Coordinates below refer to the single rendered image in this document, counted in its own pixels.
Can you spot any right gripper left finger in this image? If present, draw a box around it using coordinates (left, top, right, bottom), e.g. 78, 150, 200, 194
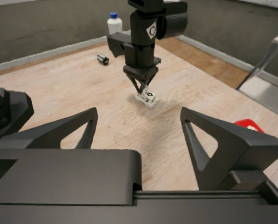
0, 107, 98, 149

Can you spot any white calendar cube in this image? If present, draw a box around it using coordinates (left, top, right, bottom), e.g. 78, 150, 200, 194
137, 85, 149, 97
144, 91, 156, 104

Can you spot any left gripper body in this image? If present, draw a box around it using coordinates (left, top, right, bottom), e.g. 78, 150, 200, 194
123, 42, 162, 81

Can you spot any white bottle with blue cap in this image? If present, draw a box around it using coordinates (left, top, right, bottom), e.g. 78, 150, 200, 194
108, 13, 123, 34

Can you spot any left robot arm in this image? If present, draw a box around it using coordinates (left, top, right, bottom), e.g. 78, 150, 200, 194
0, 0, 188, 129

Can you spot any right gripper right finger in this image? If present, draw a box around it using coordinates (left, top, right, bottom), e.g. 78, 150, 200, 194
180, 107, 278, 190

